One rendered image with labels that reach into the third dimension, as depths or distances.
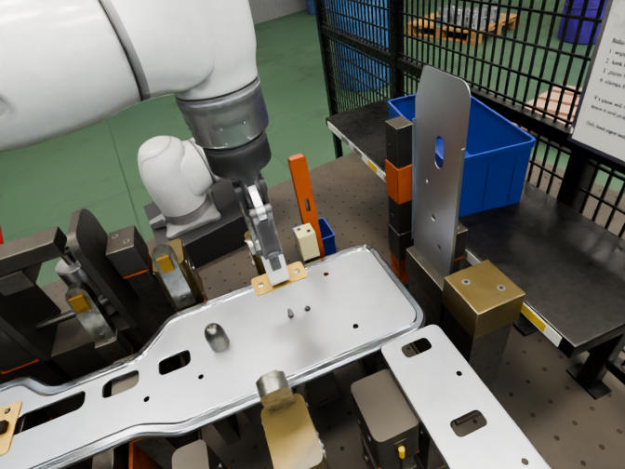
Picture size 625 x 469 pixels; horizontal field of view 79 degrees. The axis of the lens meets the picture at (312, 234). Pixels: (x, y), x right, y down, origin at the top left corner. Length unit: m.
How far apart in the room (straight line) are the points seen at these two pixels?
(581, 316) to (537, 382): 0.34
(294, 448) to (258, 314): 0.26
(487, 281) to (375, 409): 0.25
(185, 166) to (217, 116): 0.78
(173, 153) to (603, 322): 1.03
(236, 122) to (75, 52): 0.14
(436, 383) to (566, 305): 0.22
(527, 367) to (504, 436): 0.43
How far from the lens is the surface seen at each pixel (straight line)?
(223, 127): 0.41
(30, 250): 0.74
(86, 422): 0.71
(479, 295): 0.60
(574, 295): 0.68
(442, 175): 0.58
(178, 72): 0.37
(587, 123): 0.77
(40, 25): 0.36
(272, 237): 0.48
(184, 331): 0.72
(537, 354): 1.01
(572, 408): 0.96
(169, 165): 1.17
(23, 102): 0.36
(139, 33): 0.36
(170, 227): 1.30
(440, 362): 0.60
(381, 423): 0.58
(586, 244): 0.77
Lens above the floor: 1.51
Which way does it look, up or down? 40 degrees down
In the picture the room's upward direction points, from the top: 12 degrees counter-clockwise
